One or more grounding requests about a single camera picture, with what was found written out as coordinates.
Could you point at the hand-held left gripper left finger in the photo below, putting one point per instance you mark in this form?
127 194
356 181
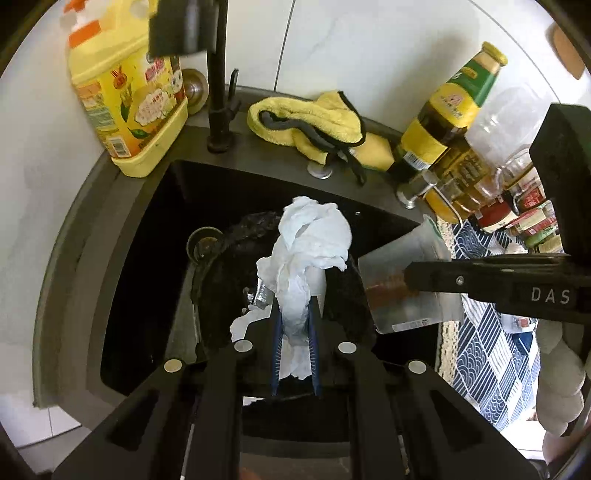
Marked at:
276 350

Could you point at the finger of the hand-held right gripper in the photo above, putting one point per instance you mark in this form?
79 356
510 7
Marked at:
461 279

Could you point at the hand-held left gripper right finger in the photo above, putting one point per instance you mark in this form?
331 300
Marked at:
316 355

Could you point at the labelled clear plastic cup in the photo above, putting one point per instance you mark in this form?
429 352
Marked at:
392 272

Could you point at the large white tissue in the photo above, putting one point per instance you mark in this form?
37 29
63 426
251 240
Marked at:
314 235

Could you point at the person's right hand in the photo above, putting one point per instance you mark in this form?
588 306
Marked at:
561 378

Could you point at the black cap red label bottle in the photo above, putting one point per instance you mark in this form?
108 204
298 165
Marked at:
531 203

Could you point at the blue patterned tablecloth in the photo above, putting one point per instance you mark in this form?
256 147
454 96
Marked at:
489 360

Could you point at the clear jug of amber oil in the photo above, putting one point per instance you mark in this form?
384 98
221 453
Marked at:
461 184

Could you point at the metal soap pump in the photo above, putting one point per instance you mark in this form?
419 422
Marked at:
415 191

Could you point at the metal sink drain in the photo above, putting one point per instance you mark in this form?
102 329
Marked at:
205 242

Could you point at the wooden spatula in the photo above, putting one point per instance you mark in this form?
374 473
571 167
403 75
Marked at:
570 50

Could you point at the green cap yellow label bottle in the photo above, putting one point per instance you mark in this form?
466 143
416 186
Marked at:
443 110

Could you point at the black kitchen sink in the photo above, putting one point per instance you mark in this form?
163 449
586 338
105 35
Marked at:
138 277

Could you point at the round metal sink button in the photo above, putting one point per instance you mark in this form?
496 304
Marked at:
320 170

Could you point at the yellow cleaning cloth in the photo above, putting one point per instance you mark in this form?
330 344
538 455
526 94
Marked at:
295 115

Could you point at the black faucet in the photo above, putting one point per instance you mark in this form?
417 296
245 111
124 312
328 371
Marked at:
217 92

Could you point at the yellow oil jug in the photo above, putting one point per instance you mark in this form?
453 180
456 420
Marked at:
129 115

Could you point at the round metal wall fitting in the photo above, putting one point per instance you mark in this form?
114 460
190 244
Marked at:
195 90

